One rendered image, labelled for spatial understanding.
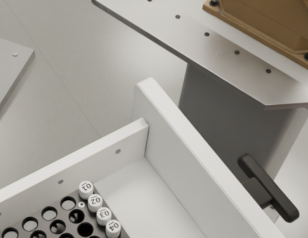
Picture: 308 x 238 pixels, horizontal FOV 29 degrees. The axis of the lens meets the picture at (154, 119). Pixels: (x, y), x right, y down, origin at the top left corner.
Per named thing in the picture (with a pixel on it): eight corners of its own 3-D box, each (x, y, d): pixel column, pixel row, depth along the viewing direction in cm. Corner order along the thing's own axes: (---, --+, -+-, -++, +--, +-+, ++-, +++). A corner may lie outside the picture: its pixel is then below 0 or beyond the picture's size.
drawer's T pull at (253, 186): (244, 157, 55) (247, 148, 54) (298, 219, 52) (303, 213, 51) (214, 174, 54) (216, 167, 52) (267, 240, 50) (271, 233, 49)
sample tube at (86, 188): (76, 209, 54) (75, 185, 50) (87, 201, 54) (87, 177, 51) (84, 219, 53) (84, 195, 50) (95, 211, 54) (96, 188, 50)
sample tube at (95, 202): (85, 219, 53) (85, 196, 50) (98, 215, 54) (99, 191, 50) (90, 231, 53) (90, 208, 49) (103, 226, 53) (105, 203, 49)
